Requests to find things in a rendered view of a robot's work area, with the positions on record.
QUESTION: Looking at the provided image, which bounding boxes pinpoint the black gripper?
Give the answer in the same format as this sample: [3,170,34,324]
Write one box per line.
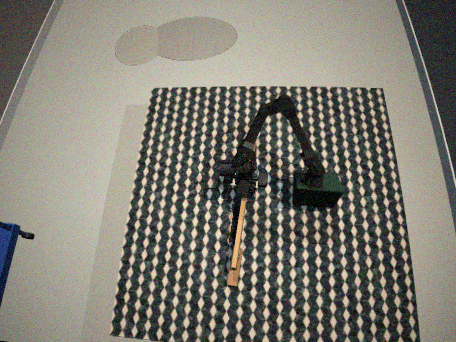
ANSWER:
[224,172,268,188]

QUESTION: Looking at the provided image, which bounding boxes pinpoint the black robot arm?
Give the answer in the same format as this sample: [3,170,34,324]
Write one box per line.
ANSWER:
[220,94,325,195]

